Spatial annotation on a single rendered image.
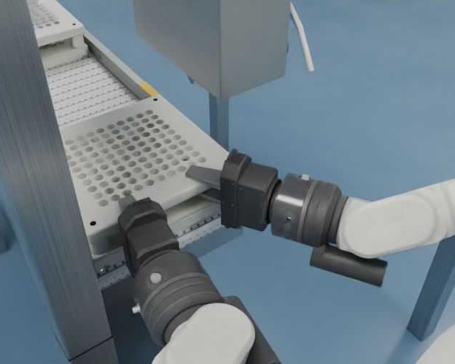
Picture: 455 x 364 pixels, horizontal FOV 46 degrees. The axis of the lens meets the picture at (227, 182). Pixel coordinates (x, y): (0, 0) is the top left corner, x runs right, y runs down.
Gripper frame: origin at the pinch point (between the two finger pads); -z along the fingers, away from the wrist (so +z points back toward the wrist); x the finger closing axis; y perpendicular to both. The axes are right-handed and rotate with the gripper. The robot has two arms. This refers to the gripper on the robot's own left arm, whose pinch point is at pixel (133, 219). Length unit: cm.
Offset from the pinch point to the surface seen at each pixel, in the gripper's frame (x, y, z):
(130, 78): 3.2, 13.4, -39.9
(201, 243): 14.5, 11.3, -4.2
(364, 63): 95, 174, -149
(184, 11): -23.2, 12.0, -7.6
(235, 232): 16.1, 17.9, -5.2
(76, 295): -0.7, -10.1, 8.9
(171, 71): 95, 78, -189
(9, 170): -20.4, -12.4, 9.4
